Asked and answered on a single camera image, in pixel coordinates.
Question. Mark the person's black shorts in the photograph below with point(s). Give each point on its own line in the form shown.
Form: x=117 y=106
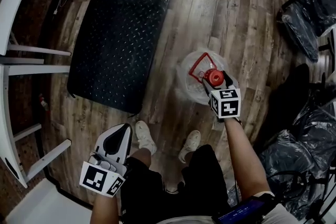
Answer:
x=147 y=191

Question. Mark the person's left leg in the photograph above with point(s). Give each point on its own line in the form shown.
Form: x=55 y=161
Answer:
x=141 y=157

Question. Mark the black screen device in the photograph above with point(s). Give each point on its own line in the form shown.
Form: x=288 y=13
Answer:
x=244 y=209

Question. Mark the water jug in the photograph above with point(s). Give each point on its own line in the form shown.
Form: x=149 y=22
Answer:
x=194 y=86

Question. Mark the person's right white shoe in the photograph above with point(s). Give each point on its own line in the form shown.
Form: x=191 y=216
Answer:
x=190 y=145

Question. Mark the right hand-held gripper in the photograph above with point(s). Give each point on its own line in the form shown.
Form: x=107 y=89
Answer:
x=229 y=107

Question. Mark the person's left forearm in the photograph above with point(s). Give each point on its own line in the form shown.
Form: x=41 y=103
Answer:
x=105 y=209

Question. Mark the person's white shoe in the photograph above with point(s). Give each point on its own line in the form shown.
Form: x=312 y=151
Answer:
x=190 y=145
x=145 y=136

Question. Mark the person's left white shoe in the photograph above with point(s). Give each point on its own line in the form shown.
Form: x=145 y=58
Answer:
x=145 y=136

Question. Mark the black platform trolley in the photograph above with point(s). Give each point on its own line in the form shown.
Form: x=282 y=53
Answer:
x=115 y=47

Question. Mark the white table with grommet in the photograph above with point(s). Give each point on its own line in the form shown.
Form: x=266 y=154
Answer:
x=15 y=144

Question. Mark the person's right forearm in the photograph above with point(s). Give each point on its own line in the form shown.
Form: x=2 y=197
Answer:
x=244 y=160

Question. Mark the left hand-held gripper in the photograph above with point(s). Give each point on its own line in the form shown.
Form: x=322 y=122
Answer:
x=92 y=178

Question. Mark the red bottle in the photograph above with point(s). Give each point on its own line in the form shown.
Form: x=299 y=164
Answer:
x=43 y=102

